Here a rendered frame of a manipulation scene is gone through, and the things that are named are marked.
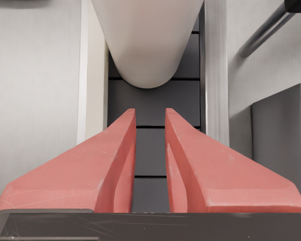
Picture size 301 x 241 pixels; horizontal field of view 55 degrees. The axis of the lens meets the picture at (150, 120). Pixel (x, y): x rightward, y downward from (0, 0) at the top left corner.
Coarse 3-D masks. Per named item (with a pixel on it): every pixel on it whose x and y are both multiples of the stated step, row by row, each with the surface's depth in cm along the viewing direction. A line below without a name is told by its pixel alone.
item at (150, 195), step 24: (192, 48) 23; (192, 72) 23; (120, 96) 23; (144, 96) 23; (168, 96) 23; (192, 96) 23; (144, 120) 23; (192, 120) 23; (144, 144) 22; (144, 168) 22; (144, 192) 22
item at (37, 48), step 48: (0, 0) 29; (48, 0) 29; (240, 0) 29; (0, 48) 28; (48, 48) 28; (288, 48) 29; (0, 96) 28; (48, 96) 28; (240, 96) 28; (0, 144) 27; (48, 144) 27; (240, 144) 28; (0, 192) 27
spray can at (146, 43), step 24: (96, 0) 11; (120, 0) 9; (144, 0) 9; (168, 0) 9; (192, 0) 10; (120, 24) 11; (144, 24) 11; (168, 24) 11; (192, 24) 13; (120, 48) 14; (144, 48) 13; (168, 48) 14; (120, 72) 21; (144, 72) 18; (168, 72) 19
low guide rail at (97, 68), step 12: (96, 24) 20; (96, 36) 20; (96, 48) 20; (108, 48) 21; (96, 60) 19; (96, 72) 19; (96, 84) 19; (96, 96) 19; (96, 108) 19; (96, 120) 19; (96, 132) 19
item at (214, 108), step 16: (208, 0) 15; (224, 0) 15; (208, 16) 15; (224, 16) 15; (208, 32) 15; (224, 32) 15; (208, 48) 15; (224, 48) 15; (208, 64) 15; (224, 64) 15; (208, 80) 15; (224, 80) 15; (208, 96) 15; (224, 96) 15; (208, 112) 14; (224, 112) 14; (208, 128) 14; (224, 128) 14; (224, 144) 14
